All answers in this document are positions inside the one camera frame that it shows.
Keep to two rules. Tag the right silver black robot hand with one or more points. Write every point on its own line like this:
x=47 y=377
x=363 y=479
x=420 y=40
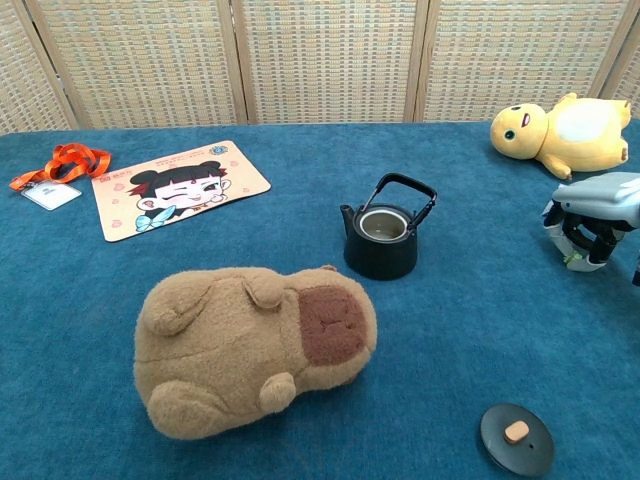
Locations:
x=600 y=200

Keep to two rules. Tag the black teapot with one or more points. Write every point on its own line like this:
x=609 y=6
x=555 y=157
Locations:
x=380 y=260

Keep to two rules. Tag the grey round disc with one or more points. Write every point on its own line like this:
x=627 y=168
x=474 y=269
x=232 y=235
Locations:
x=525 y=450

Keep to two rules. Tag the yellow plush toy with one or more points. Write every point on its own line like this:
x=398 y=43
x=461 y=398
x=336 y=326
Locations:
x=580 y=135

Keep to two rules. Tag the blue carpet table cover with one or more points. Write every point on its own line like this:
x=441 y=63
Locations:
x=475 y=325

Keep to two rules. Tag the pink cartoon girl mouse pad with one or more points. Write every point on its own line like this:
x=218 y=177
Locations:
x=190 y=200

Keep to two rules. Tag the brown capybara plush toy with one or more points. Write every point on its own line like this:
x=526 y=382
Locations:
x=225 y=375

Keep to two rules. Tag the woven rattan folding screen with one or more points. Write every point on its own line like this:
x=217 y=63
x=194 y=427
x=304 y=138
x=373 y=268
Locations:
x=150 y=60

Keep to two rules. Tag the white ID badge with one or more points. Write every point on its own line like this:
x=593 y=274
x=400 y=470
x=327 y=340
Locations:
x=52 y=196

